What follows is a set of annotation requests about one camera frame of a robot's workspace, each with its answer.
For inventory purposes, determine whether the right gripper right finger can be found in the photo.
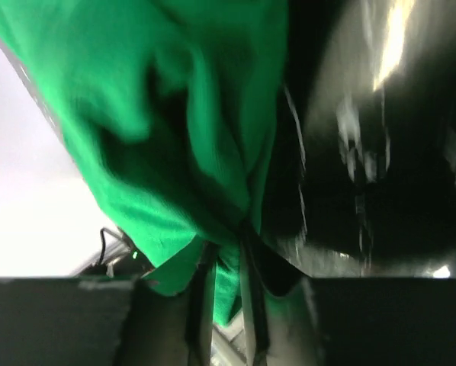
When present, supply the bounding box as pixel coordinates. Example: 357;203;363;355
240;224;456;365

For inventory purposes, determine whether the black marbled table mat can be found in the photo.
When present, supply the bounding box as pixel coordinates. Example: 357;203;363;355
253;1;456;275

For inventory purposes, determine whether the green t shirt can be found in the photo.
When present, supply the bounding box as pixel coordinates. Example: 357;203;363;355
0;1;288;326

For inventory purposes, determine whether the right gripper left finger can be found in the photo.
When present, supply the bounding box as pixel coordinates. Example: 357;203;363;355
0;239;220;366

